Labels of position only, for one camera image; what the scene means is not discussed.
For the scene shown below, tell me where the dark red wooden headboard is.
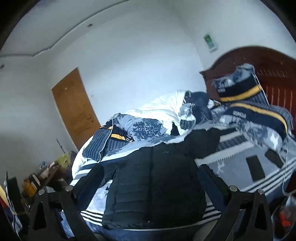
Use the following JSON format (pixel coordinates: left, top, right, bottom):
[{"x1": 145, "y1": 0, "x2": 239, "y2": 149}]
[{"x1": 199, "y1": 46, "x2": 296, "y2": 109}]

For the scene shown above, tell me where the blue striped pillow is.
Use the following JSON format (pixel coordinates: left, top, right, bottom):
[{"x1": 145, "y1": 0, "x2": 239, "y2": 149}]
[{"x1": 83, "y1": 120, "x2": 133, "y2": 163}]

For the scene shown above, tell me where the cluttered wooden desk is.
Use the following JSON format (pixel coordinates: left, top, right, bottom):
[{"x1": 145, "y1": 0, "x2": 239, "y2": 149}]
[{"x1": 22, "y1": 160, "x2": 72, "y2": 203}]

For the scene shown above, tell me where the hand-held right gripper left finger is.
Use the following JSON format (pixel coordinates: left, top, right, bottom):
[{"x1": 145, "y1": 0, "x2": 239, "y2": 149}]
[{"x1": 22, "y1": 164, "x2": 105, "y2": 241}]

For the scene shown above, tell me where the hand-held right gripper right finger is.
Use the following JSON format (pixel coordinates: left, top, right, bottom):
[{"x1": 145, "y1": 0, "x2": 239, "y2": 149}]
[{"x1": 198, "y1": 164, "x2": 281, "y2": 241}]

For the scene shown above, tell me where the green wall sticker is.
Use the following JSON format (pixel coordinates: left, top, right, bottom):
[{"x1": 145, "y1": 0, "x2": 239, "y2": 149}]
[{"x1": 203, "y1": 34, "x2": 219, "y2": 52}]

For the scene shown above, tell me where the yellow-green bag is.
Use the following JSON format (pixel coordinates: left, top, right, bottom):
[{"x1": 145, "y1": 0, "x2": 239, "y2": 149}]
[{"x1": 56, "y1": 153, "x2": 70, "y2": 166}]

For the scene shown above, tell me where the bed with striped sheet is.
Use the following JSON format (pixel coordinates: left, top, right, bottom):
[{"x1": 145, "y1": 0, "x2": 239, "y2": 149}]
[{"x1": 69, "y1": 130, "x2": 296, "y2": 235}]

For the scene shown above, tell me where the white and blue patterned quilt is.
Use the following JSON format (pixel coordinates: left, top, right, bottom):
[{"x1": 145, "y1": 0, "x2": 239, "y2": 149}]
[{"x1": 109, "y1": 89, "x2": 296, "y2": 160}]

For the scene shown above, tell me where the black puffer jacket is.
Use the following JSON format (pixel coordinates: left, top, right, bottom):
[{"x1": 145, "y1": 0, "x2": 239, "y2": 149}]
[{"x1": 98, "y1": 128, "x2": 221, "y2": 230}]

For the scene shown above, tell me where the clear plastic bag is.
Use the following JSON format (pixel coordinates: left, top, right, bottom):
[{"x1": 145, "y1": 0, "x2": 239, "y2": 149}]
[{"x1": 271, "y1": 194, "x2": 296, "y2": 240}]

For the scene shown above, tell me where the brown wooden door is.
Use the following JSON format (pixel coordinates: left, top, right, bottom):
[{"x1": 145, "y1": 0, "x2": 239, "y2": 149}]
[{"x1": 51, "y1": 67, "x2": 101, "y2": 150}]

